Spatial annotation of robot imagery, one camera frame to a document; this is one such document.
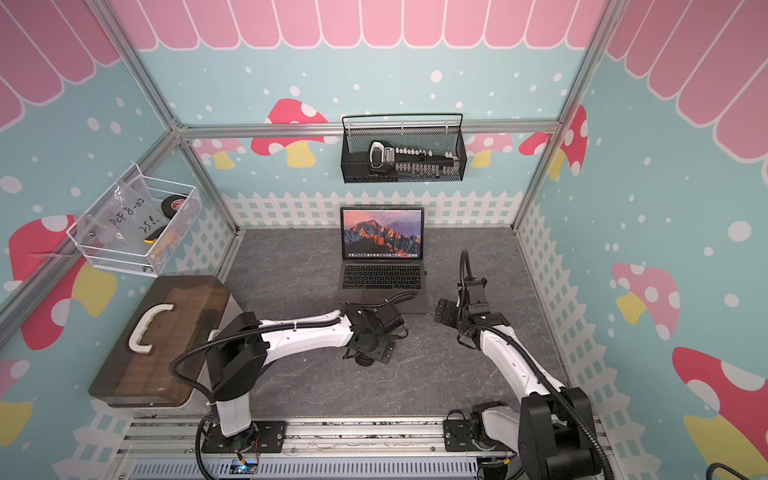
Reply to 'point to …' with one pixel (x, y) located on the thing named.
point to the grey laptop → (382, 256)
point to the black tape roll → (171, 204)
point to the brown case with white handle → (175, 312)
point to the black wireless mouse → (364, 361)
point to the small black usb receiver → (425, 272)
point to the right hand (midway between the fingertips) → (448, 311)
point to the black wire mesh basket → (355, 141)
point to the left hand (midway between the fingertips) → (372, 352)
